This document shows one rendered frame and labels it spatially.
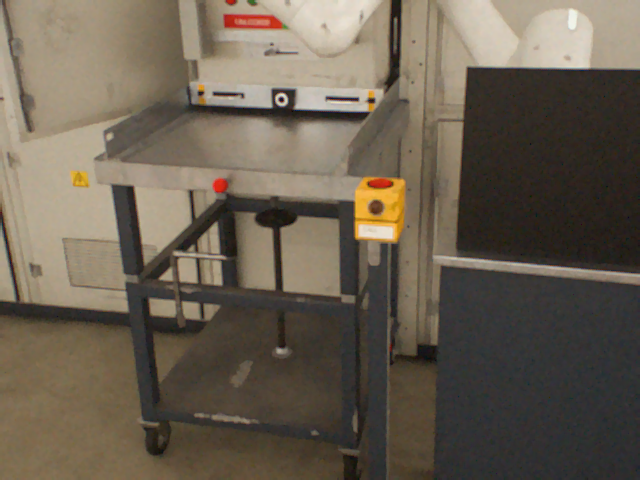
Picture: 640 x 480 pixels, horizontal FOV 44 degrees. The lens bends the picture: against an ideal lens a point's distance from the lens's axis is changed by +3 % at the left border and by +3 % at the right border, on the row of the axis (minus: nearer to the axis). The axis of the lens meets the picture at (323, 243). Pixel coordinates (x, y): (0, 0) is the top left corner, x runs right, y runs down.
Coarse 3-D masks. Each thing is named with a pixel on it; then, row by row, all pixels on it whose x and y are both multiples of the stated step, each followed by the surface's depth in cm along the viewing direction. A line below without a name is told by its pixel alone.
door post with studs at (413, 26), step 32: (416, 0) 212; (416, 32) 216; (416, 64) 219; (416, 96) 222; (416, 128) 226; (416, 160) 230; (416, 192) 234; (416, 224) 238; (416, 256) 242; (416, 320) 251
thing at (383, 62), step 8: (384, 0) 207; (384, 8) 208; (376, 16) 198; (384, 16) 209; (376, 24) 199; (384, 24) 210; (376, 32) 200; (384, 32) 211; (376, 40) 201; (384, 40) 212; (376, 48) 202; (384, 48) 213; (392, 48) 226; (376, 56) 202; (384, 56) 214; (392, 56) 227; (376, 64) 203; (384, 64) 215; (392, 64) 228; (376, 72) 204; (384, 72) 216; (376, 80) 205; (384, 80) 217
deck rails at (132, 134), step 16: (176, 96) 209; (384, 96) 200; (144, 112) 192; (160, 112) 200; (176, 112) 209; (192, 112) 215; (384, 112) 201; (112, 128) 178; (128, 128) 185; (144, 128) 192; (160, 128) 200; (368, 128) 182; (112, 144) 178; (128, 144) 185; (144, 144) 187; (352, 144) 165; (368, 144) 183; (112, 160) 176; (352, 160) 167
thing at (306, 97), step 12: (192, 84) 215; (216, 84) 213; (228, 84) 212; (240, 84) 212; (252, 84) 211; (192, 96) 216; (216, 96) 215; (228, 96) 214; (252, 96) 212; (264, 96) 211; (300, 96) 209; (312, 96) 208; (324, 96) 207; (336, 96) 206; (348, 96) 205; (288, 108) 211; (300, 108) 210; (312, 108) 209; (324, 108) 208; (336, 108) 207; (348, 108) 207
